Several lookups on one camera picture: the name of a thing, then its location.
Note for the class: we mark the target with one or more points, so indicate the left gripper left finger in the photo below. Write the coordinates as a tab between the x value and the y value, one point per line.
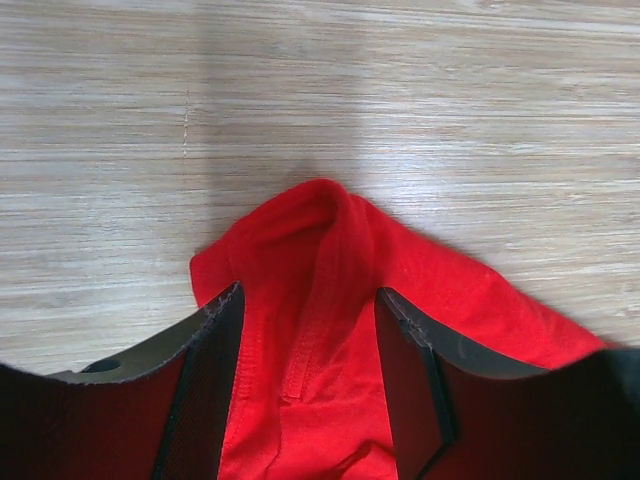
157	410

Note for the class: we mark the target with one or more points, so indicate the bright red t shirt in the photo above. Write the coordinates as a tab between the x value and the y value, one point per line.
308	399

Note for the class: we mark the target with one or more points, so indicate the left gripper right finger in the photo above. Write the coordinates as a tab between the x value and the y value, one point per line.
459	410

